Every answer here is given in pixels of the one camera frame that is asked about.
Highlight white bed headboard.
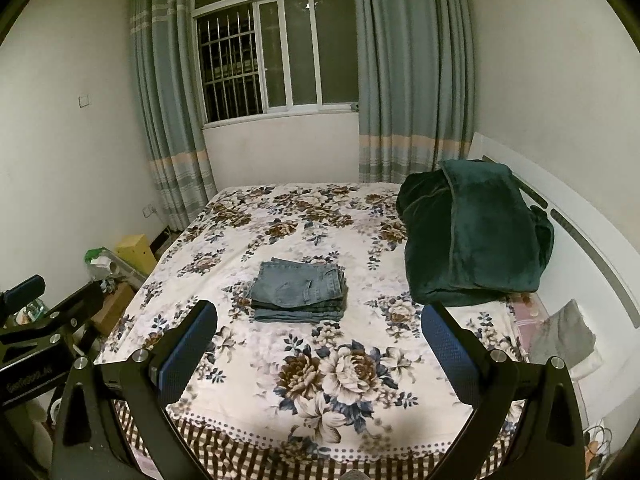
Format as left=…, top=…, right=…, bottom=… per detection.
left=467, top=131, right=640, bottom=341

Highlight pink patterned pillow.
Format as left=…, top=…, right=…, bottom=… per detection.
left=507, top=292, right=543, bottom=351

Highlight dark green plush blanket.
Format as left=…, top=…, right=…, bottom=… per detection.
left=396, top=158, right=555, bottom=308

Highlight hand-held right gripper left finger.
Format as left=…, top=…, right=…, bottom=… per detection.
left=51, top=299, right=218, bottom=480

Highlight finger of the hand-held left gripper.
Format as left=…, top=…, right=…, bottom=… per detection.
left=35, top=280, right=107, bottom=328
left=0, top=274, right=47, bottom=313

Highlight blue denim pants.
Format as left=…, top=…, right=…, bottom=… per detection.
left=249, top=258, right=349, bottom=323

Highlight brown cardboard box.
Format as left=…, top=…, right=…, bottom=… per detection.
left=90, top=282, right=136, bottom=337

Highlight blue-grey striped curtain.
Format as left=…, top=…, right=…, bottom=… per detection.
left=127, top=0, right=218, bottom=233
left=350, top=0, right=476, bottom=184

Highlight bed with floral sheet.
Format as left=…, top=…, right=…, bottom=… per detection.
left=94, top=182, right=528, bottom=480

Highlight yellow cardboard box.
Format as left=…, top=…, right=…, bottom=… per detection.
left=116, top=234, right=160, bottom=277

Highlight white framed sliding window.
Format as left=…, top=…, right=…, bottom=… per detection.
left=190, top=0, right=361, bottom=128

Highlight grey cloth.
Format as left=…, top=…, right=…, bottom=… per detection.
left=527, top=299, right=600, bottom=367

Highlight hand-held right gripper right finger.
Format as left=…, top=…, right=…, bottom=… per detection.
left=421, top=302, right=587, bottom=480

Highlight green and white plastic bag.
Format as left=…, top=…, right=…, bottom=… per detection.
left=83, top=247, right=121, bottom=281

